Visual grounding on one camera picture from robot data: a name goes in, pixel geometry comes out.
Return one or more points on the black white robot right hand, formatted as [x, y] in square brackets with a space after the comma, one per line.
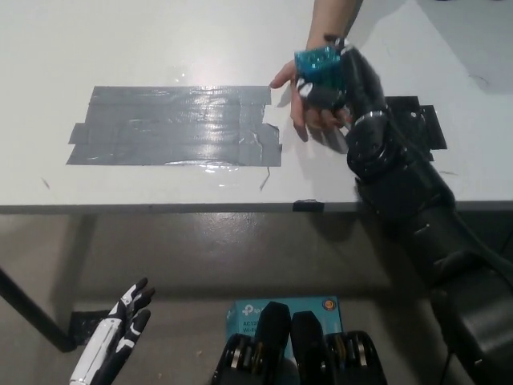
[362, 86]

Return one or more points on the person's bare hand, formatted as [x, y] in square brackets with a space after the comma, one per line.
[298, 106]

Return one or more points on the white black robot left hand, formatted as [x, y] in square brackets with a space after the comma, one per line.
[114, 335]

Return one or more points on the black tape square marker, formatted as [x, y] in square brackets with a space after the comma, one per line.
[417, 120]

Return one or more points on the black table leg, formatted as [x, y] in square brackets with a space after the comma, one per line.
[32, 309]

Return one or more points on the teal router box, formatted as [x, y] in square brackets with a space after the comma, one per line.
[308, 310]

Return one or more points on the grey duct tape patch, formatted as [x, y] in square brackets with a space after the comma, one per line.
[176, 128]

